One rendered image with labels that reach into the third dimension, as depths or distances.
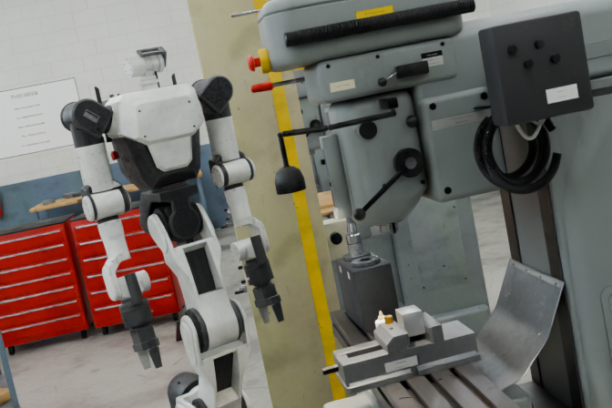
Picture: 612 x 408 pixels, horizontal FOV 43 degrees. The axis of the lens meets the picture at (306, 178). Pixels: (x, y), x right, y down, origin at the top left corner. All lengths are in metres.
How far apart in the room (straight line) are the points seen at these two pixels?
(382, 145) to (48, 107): 9.38
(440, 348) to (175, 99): 1.09
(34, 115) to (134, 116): 8.73
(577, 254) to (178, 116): 1.23
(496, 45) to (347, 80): 0.37
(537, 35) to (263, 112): 2.13
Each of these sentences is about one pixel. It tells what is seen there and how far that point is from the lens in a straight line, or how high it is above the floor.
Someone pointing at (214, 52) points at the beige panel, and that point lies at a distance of 3.62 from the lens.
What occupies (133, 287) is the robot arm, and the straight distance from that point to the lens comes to 2.37.
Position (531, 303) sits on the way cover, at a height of 1.02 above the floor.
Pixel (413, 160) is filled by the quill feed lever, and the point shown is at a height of 1.46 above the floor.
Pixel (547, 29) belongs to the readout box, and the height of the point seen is 1.70.
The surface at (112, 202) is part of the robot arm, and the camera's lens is 2.38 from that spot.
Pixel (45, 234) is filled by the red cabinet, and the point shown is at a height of 0.93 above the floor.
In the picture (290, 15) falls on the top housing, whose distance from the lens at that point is 1.79.
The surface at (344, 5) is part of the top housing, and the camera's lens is 1.81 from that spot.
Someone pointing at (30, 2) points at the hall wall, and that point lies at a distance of 11.17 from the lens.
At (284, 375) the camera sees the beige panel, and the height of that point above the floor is 0.34.
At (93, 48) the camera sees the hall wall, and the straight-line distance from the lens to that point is 10.99.
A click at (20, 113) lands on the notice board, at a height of 2.11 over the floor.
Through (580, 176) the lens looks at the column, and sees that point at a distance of 1.94.
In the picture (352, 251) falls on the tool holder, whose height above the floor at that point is 1.15.
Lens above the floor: 1.67
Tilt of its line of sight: 6 degrees down
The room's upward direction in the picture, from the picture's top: 11 degrees counter-clockwise
